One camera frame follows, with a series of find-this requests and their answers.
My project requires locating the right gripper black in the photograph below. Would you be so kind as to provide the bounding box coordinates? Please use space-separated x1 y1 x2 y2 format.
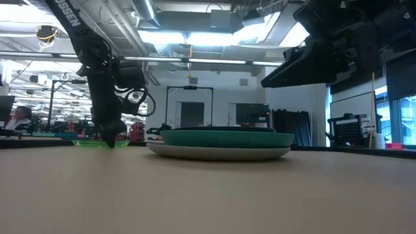
260 0 416 89

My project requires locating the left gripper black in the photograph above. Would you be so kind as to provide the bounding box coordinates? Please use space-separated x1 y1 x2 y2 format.
86 62 128 150

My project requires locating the small green translucent plate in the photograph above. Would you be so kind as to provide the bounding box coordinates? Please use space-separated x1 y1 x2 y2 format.
71 139 131 150

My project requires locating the cream plastic plate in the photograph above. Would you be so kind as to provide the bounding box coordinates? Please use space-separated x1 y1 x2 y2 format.
146 142 291 162

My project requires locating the large teal plastic plate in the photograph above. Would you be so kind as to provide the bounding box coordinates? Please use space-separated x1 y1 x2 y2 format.
160 129 296 150

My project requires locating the red storage rack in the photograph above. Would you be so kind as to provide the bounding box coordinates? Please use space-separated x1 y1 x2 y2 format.
129 121 146 142

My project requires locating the small black background robot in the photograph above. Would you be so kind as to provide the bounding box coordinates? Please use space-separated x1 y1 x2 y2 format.
146 123 174 137

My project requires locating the black curtain panel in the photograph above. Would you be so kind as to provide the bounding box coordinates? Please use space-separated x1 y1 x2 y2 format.
272 109 310 148

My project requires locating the black stand with lamp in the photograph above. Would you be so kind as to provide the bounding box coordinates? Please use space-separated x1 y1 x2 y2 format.
44 79 89 131

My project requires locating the black perforated cart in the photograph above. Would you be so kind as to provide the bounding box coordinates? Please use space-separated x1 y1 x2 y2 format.
326 112 380 149

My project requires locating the person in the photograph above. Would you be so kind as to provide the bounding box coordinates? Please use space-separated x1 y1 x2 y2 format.
4 105 34 131

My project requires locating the white cylinder container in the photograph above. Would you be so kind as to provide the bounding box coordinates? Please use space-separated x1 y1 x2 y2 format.
373 133 387 150

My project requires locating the dark computer monitor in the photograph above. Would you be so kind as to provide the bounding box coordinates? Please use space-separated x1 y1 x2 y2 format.
0 94 16 123

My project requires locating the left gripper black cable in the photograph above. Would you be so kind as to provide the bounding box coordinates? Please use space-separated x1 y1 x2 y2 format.
122 84 157 118

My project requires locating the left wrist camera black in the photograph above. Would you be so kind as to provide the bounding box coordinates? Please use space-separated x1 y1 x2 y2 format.
116 60 148 115

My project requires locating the dark wall screen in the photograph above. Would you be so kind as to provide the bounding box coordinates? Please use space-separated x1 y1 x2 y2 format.
235 103 271 125

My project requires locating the black rectangular rig frame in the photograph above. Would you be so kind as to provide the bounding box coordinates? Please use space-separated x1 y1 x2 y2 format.
164 85 215 128

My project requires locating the ceiling device with yellow cables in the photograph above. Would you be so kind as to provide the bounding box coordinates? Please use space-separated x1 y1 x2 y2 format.
35 25 59 44

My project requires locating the grey ceiling duct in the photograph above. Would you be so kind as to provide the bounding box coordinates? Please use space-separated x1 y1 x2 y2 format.
131 0 270 35

